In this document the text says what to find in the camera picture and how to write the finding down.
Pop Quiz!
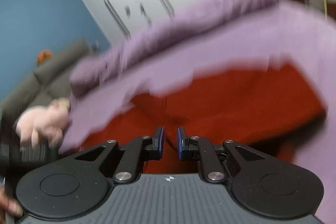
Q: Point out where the purple rolled duvet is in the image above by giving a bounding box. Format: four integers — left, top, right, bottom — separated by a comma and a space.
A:
70, 0, 278, 98

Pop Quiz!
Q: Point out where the grey upholstered headboard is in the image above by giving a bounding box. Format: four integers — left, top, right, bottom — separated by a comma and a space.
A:
1, 39, 92, 121

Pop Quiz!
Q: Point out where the red knit sweater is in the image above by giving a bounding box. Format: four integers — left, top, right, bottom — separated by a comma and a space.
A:
83, 64, 326, 173

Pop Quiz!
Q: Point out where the pink plush pig toy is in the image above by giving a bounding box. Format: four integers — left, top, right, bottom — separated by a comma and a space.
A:
15, 98, 70, 147

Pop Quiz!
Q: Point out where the purple bed sheet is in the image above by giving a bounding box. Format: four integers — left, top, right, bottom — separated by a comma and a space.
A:
60, 0, 335, 223

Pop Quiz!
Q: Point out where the orange plush toy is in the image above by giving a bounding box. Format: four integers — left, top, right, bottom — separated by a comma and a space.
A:
36, 50, 52, 66

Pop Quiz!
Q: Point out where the person's left hand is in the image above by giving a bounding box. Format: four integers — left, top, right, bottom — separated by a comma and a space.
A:
1, 184, 23, 217

